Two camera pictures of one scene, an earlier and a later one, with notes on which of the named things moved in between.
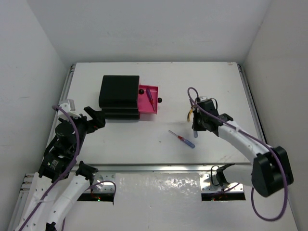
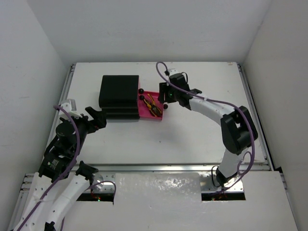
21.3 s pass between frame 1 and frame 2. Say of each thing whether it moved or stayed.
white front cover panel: stayed
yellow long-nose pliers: moved
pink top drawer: stayed
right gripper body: moved
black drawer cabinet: stayed
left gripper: stayed
